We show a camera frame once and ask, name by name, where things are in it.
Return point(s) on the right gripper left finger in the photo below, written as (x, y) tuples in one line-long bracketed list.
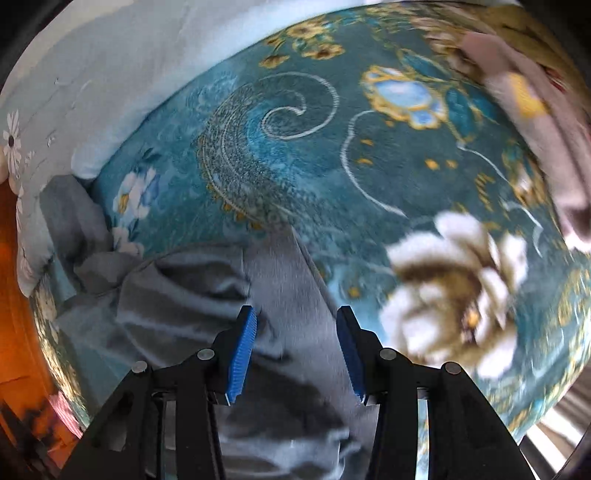
[(126, 439)]

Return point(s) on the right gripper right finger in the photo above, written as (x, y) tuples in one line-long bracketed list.
[(466, 437)]

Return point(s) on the orange wooden headboard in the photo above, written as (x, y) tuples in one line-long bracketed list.
[(35, 444)]

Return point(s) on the teal floral bed sheet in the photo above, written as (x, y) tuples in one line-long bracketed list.
[(344, 155)]

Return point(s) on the pink folded garment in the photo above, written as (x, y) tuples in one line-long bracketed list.
[(548, 123)]

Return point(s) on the light blue floral quilt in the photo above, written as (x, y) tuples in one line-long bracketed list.
[(88, 80)]

